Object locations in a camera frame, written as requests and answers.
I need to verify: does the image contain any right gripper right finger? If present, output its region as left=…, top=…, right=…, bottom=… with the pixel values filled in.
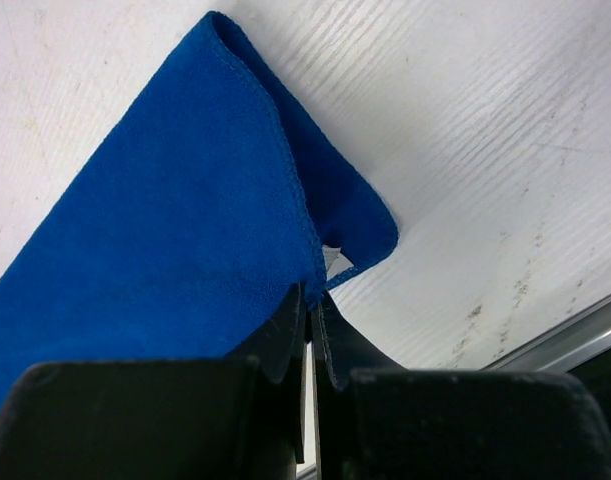
left=309, top=293, right=405, bottom=479

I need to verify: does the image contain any aluminium mounting rail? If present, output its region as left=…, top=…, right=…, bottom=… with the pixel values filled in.
left=294, top=287, right=611, bottom=480

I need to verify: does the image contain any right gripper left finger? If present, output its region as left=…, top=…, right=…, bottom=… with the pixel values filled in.
left=220, top=284, right=307, bottom=465

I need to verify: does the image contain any blue towel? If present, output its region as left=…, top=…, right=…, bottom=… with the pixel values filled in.
left=0, top=11, right=399, bottom=408

